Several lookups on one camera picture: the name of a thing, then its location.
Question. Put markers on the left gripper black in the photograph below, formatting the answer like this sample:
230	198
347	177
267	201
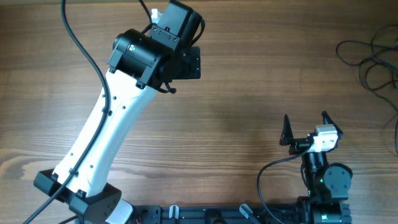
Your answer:
191	64

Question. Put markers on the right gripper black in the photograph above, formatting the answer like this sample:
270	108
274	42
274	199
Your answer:
302	146

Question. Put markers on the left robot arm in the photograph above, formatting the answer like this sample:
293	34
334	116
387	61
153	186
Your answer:
142	64

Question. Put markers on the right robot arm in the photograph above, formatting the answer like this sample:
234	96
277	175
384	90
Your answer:
327	183

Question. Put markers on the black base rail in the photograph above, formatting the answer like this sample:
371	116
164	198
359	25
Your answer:
285	213

